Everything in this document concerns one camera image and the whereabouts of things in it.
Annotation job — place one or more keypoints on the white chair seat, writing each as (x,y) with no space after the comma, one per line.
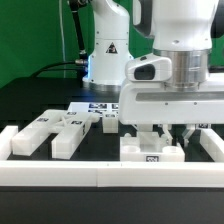
(149,147)

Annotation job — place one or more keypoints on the white sheet with tags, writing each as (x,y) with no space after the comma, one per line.
(90,108)

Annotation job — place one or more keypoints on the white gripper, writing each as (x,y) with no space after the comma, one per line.
(144,103)

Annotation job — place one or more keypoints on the white chair back piece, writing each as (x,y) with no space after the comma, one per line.
(70,129)

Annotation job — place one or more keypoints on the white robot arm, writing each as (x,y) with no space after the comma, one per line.
(181,30)

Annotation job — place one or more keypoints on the white U-shaped fence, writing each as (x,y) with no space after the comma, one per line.
(103,174)

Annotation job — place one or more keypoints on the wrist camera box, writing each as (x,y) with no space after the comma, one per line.
(149,68)

